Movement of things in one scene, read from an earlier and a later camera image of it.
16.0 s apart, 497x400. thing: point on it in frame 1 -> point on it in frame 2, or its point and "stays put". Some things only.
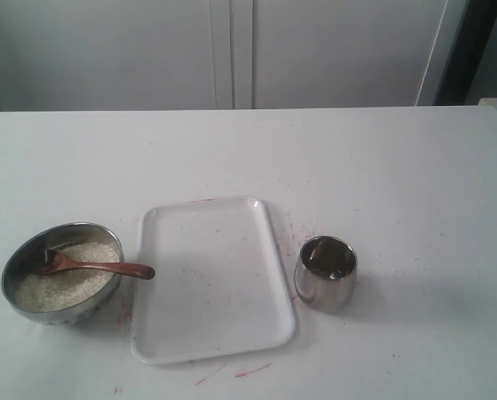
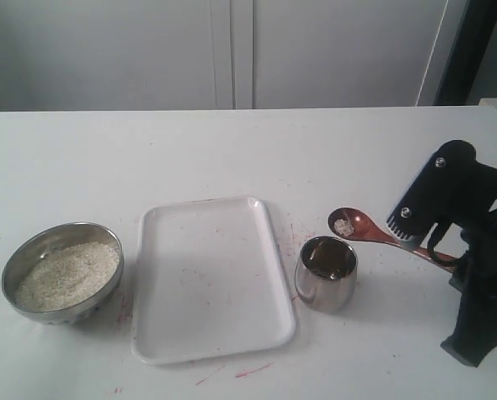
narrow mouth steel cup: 325,274 stays put
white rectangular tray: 218,287 stays put
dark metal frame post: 467,52 stays put
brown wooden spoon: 55,262 -> 352,224
